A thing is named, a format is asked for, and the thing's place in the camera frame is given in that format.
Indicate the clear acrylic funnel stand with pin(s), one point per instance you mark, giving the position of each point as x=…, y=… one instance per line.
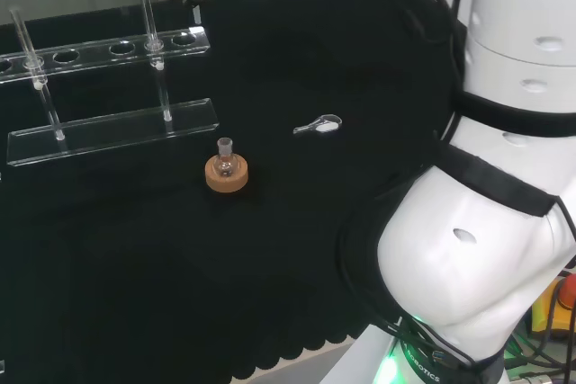
x=112, y=132

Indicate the small glass round-bottom flask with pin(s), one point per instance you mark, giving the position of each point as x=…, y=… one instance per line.
x=224, y=163

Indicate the glass weighing funnel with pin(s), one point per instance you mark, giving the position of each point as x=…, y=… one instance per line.
x=326, y=125

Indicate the black cloth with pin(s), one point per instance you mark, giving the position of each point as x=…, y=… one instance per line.
x=180, y=267

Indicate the yellow stop button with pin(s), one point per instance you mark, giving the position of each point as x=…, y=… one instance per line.
x=546, y=312

